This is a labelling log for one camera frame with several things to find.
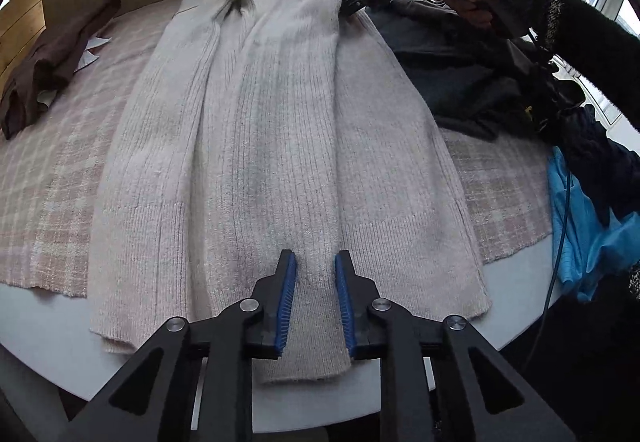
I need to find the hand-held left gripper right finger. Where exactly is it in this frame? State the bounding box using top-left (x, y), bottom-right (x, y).
top-left (334, 250), bottom-right (576, 442)

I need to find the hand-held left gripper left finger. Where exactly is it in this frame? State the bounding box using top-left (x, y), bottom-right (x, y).
top-left (55, 249), bottom-right (299, 442)

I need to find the cream ribbed knit sweater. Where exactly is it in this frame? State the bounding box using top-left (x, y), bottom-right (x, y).
top-left (89, 0), bottom-right (493, 385)

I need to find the brown garment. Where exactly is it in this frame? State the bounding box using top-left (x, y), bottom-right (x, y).
top-left (0, 0), bottom-right (122, 140)

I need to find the person's right forearm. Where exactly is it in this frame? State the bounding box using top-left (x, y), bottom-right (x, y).
top-left (517, 0), bottom-right (640, 133)

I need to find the person's right hand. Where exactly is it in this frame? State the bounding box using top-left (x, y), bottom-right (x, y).
top-left (430, 0), bottom-right (496, 31)

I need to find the dark grey garment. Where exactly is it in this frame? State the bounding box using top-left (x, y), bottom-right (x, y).
top-left (367, 0), bottom-right (556, 141)

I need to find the dark navy garment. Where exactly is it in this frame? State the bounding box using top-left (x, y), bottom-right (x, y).
top-left (537, 104), bottom-right (640, 225)

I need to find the bright blue cloth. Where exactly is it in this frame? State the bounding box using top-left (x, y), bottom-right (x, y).
top-left (546, 147), bottom-right (640, 303)

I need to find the pink plaid blanket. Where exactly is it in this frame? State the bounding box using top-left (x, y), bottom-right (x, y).
top-left (0, 0), bottom-right (556, 297)

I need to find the white cloth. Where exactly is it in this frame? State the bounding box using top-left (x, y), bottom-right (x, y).
top-left (37, 36), bottom-right (113, 107)

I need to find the person's black knit sweater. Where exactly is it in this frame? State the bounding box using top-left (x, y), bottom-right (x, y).
top-left (617, 259), bottom-right (640, 323)

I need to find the pine wood panel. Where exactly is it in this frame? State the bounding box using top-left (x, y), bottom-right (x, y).
top-left (0, 0), bottom-right (46, 90)

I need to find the black cable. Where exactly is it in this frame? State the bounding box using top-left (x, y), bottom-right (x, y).
top-left (525, 162), bottom-right (575, 373)

